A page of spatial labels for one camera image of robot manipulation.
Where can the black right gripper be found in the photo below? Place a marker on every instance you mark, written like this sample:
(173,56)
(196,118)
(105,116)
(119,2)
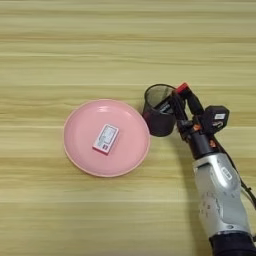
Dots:
(200,145)

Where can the thin pen with red cap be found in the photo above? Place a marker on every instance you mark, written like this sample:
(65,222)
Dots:
(182,88)

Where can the black mesh pen holder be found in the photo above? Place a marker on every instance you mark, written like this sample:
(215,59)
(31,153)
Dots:
(158,125)

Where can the pink round plate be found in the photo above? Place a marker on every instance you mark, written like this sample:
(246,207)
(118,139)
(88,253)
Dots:
(130,153)

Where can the small pink white box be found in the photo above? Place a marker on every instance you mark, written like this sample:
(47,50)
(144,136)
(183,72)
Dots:
(106,138)

